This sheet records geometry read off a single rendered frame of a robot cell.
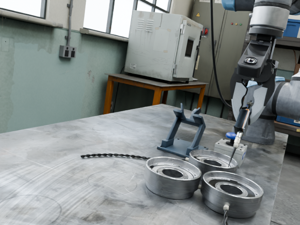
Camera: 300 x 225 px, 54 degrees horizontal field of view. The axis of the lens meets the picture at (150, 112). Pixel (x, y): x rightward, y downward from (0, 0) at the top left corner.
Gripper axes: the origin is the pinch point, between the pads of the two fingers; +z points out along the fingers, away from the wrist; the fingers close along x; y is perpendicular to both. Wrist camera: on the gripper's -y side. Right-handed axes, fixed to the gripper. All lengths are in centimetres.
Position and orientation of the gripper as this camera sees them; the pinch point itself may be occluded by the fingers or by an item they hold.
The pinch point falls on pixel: (244, 118)
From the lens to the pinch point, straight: 70.5
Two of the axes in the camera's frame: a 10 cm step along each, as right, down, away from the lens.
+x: -8.6, -2.3, 4.6
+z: -1.6, 9.7, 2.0
